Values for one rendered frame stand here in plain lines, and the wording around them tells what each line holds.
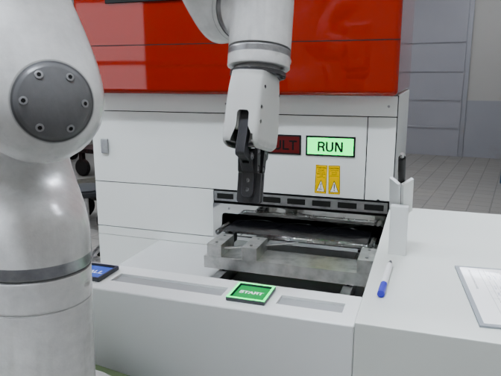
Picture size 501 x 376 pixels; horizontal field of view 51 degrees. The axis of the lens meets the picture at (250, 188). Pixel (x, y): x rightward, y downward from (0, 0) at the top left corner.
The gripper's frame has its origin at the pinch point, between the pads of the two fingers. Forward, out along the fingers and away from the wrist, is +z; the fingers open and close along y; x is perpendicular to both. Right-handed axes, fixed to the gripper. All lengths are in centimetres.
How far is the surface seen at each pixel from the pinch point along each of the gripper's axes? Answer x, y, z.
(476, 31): 88, -803, -257
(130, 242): -55, -63, 18
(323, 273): 4.0, -39.0, 16.7
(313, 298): 8.5, -5.5, 14.7
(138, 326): -15.6, 0.0, 21.0
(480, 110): 103, -825, -138
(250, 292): 0.0, -3.4, 14.7
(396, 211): 18.1, -24.0, 2.5
